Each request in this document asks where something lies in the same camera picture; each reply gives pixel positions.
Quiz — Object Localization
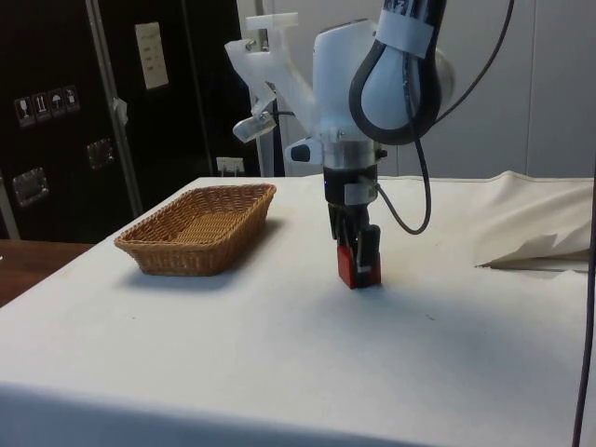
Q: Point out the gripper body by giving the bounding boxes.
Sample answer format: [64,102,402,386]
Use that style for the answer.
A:
[324,165,380,209]

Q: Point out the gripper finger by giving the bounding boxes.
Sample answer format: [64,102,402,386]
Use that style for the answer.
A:
[348,206,383,287]
[327,203,357,249]

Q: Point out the red cube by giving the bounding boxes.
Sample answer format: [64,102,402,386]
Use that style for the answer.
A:
[336,245,381,291]

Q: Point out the brown wicker basket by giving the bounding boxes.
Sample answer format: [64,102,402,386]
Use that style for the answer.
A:
[114,183,278,278]

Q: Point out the pale locker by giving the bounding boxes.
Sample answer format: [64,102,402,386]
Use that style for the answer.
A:
[237,0,596,183]

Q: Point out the black cabinet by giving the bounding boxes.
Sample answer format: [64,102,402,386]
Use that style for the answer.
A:
[0,0,244,244]

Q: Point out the thick black cable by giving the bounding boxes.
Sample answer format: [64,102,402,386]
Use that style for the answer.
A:
[348,0,444,146]

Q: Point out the white wall socket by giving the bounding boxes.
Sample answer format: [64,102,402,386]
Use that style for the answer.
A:
[215,156,245,178]

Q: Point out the white translucent bracket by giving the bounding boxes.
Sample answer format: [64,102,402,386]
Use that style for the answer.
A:
[223,13,323,143]

